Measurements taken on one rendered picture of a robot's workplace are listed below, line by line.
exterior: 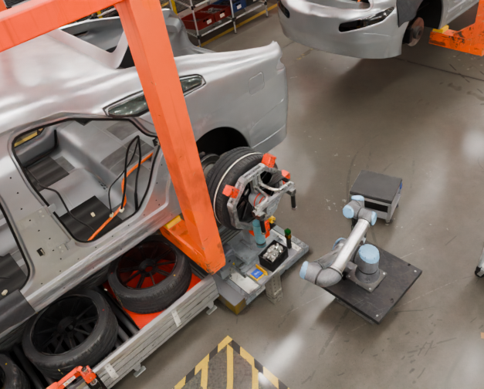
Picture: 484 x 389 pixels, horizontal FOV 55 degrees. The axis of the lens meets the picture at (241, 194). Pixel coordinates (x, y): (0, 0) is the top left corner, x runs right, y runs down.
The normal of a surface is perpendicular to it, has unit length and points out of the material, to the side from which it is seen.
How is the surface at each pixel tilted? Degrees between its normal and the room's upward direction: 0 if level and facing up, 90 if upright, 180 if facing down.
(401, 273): 0
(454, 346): 0
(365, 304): 0
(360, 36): 89
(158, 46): 90
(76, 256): 92
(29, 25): 90
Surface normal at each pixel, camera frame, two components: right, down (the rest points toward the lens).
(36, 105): 0.24, -0.48
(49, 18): 0.68, 0.42
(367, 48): -0.19, 0.83
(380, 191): -0.14, -0.73
